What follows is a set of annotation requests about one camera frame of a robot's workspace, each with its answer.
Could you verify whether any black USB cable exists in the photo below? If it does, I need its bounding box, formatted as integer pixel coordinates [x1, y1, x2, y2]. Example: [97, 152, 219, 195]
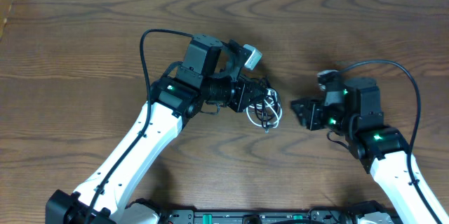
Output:
[250, 78, 283, 134]

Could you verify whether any white USB cable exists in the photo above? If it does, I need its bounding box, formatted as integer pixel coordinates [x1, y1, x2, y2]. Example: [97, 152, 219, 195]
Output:
[245, 88, 283, 129]

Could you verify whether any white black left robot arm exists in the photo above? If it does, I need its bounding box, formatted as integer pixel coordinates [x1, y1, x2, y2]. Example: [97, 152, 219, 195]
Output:
[45, 34, 268, 223]

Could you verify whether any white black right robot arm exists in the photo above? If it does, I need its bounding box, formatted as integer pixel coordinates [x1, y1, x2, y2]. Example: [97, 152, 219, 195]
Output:
[290, 77, 448, 223]

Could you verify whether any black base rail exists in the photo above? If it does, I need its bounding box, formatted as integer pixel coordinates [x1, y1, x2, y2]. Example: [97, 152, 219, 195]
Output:
[126, 199, 401, 224]

